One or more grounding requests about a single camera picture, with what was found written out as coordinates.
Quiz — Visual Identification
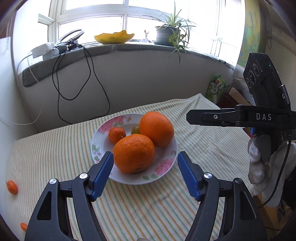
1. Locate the large smooth orange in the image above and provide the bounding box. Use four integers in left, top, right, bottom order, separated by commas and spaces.
139, 111, 174, 148

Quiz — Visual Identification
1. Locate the green-yellow round fruit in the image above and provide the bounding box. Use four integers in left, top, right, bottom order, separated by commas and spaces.
131, 125, 140, 135

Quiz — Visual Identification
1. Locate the mandarin with rough skin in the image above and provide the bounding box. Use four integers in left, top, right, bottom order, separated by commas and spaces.
108, 127, 126, 145

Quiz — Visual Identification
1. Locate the right white gloved hand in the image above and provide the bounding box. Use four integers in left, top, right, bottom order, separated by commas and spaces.
248, 138, 295, 207

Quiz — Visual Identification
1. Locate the cardboard box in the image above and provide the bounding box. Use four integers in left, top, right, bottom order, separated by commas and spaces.
218, 87, 251, 108

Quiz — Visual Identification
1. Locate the green snack bag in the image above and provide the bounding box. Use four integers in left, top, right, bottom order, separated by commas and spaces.
205, 74, 228, 104

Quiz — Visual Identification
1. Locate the small orange kumquat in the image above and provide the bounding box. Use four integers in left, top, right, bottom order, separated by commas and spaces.
6, 180, 18, 195

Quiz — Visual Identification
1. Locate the white floral plate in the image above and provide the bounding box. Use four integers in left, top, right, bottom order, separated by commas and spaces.
91, 113, 178, 185

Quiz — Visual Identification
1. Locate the striped tablecloth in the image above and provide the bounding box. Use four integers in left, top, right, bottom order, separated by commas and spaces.
4, 94, 251, 240

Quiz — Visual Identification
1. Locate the large bumpy orange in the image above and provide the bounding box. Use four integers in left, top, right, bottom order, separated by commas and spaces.
113, 134, 156, 174

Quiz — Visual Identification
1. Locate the potted spider plant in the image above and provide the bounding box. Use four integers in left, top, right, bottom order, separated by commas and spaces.
142, 1, 196, 64

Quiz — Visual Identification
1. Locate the yellow bowl on sill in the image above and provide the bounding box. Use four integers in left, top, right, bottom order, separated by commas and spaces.
94, 30, 134, 45

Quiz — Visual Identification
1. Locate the white power adapter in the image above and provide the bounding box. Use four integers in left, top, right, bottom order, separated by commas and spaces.
31, 42, 60, 60

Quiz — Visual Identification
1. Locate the black cable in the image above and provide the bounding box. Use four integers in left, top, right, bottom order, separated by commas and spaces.
52, 44, 111, 125

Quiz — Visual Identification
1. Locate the black ring light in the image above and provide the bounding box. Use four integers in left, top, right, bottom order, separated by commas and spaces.
55, 29, 84, 51

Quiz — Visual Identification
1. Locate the white cable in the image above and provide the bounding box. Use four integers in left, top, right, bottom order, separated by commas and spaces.
0, 52, 45, 126

